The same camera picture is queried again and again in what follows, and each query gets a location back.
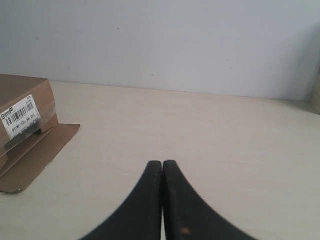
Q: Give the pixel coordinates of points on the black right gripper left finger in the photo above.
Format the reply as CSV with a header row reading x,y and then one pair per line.
x,y
139,217

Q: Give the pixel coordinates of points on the brown cardboard slotted box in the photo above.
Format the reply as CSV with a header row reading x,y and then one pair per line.
x,y
30,133

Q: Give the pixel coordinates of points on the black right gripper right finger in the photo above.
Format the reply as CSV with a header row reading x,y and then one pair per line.
x,y
187,216

